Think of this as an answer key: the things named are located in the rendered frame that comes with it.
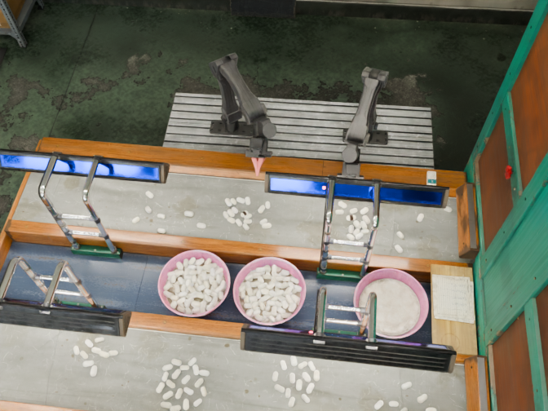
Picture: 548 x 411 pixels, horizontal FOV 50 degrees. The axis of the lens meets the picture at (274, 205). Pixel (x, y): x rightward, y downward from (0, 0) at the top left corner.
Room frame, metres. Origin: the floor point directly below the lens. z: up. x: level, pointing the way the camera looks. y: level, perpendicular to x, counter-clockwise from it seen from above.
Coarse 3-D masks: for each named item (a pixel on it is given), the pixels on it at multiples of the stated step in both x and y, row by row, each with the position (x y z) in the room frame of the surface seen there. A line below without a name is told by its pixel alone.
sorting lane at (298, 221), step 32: (32, 192) 1.35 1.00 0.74; (64, 192) 1.35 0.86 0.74; (96, 192) 1.34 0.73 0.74; (128, 192) 1.33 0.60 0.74; (160, 192) 1.33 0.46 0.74; (192, 192) 1.32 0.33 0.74; (224, 192) 1.31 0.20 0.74; (256, 192) 1.31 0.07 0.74; (128, 224) 1.18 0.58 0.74; (160, 224) 1.17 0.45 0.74; (192, 224) 1.17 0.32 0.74; (224, 224) 1.16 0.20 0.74; (256, 224) 1.16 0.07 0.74; (288, 224) 1.15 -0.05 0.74; (320, 224) 1.14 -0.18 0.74; (352, 224) 1.14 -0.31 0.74; (384, 224) 1.13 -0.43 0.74; (416, 224) 1.12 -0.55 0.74; (448, 224) 1.12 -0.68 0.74; (416, 256) 0.99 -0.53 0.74; (448, 256) 0.98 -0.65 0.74
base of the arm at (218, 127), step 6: (210, 126) 1.71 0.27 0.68; (216, 126) 1.71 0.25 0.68; (222, 126) 1.71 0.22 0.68; (228, 126) 1.67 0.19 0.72; (234, 126) 1.67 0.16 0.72; (240, 126) 1.70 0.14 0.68; (246, 126) 1.70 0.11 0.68; (252, 126) 1.70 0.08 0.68; (210, 132) 1.68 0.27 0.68; (216, 132) 1.68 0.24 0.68; (222, 132) 1.68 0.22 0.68; (228, 132) 1.67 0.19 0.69; (234, 132) 1.67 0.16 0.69; (240, 132) 1.67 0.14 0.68; (246, 132) 1.67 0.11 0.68; (252, 132) 1.67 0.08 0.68
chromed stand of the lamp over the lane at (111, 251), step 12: (96, 156) 1.25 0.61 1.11; (48, 168) 1.19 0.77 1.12; (96, 168) 1.19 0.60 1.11; (48, 180) 1.15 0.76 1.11; (84, 192) 1.09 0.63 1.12; (48, 204) 1.09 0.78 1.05; (60, 216) 1.09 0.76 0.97; (72, 216) 1.09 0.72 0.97; (84, 216) 1.09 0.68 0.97; (96, 216) 1.07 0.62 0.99; (72, 240) 1.09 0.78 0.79; (108, 240) 1.07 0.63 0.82; (72, 252) 1.09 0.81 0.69; (84, 252) 1.09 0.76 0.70; (96, 252) 1.08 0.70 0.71; (108, 252) 1.07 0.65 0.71; (120, 252) 1.07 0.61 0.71
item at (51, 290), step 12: (12, 264) 0.83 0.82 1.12; (24, 264) 0.86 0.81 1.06; (60, 264) 0.83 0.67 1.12; (12, 276) 0.80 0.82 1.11; (36, 276) 0.86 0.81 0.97; (48, 276) 0.86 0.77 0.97; (60, 276) 0.79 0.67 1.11; (72, 276) 0.83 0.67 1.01; (0, 288) 0.75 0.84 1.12; (48, 288) 0.87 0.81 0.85; (84, 288) 0.84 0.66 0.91; (0, 300) 0.71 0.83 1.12; (48, 300) 0.71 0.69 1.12; (48, 312) 0.67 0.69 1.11
